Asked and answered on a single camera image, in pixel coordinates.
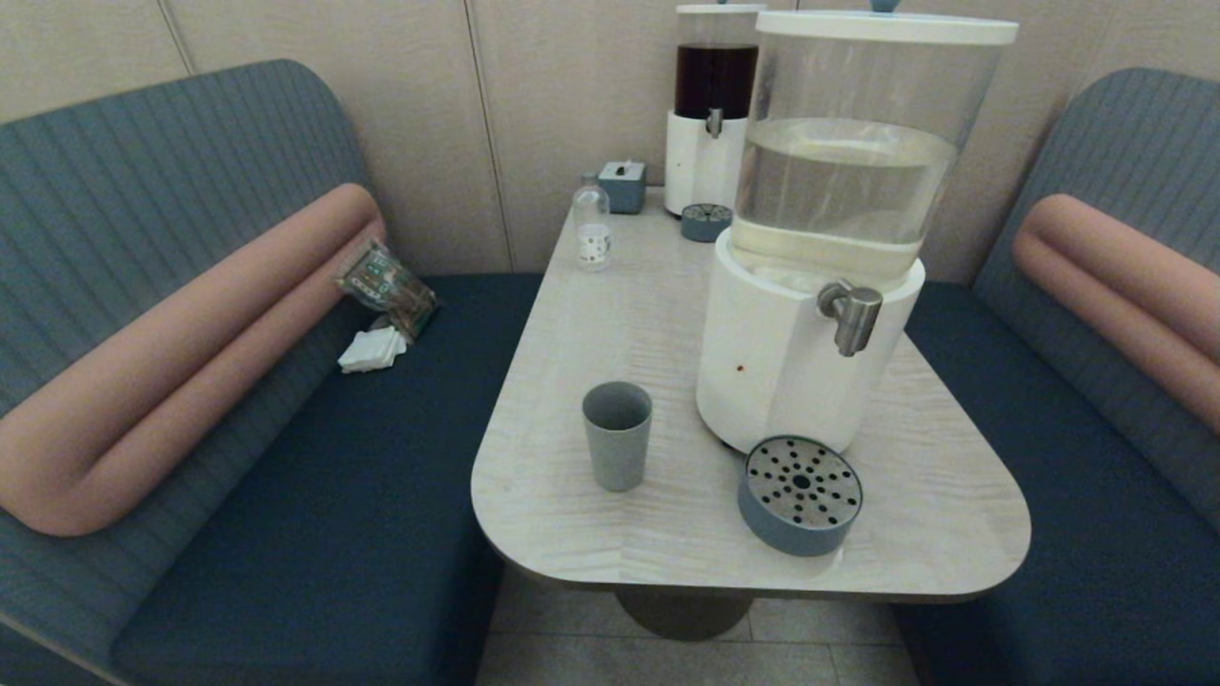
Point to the grey plastic cup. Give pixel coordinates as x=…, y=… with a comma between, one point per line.
x=618, y=453

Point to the large steel dispenser tap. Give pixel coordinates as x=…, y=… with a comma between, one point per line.
x=855, y=319

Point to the clear bottle white label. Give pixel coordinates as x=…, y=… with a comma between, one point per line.
x=593, y=243

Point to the small perforated drip tray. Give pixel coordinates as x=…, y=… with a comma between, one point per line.
x=705, y=225

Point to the blue-grey tissue box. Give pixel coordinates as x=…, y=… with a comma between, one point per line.
x=624, y=186

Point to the large clear water dispenser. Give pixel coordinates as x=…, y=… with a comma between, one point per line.
x=782, y=362

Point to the dark tea dispenser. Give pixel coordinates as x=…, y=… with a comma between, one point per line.
x=694, y=162

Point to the crinkled snack bag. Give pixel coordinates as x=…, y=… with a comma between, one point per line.
x=391, y=291

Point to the white folded napkin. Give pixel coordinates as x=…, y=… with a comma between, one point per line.
x=372, y=351

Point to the large perforated drip tray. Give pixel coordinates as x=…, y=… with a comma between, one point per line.
x=799, y=491

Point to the small steel dispenser tap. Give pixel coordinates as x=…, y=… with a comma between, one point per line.
x=714, y=122

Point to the dark blue seat cushion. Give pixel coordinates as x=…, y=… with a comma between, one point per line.
x=1096, y=572
x=362, y=495

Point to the white water dispenser lid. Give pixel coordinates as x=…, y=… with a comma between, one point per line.
x=877, y=27

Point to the pink sofa bolster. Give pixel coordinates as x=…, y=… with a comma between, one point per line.
x=1125, y=286
x=172, y=381

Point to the blue-grey ribbed sofa backrest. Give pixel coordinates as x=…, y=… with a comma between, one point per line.
x=143, y=171
x=1134, y=143

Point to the dark round table pedestal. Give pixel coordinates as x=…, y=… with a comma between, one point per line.
x=681, y=615

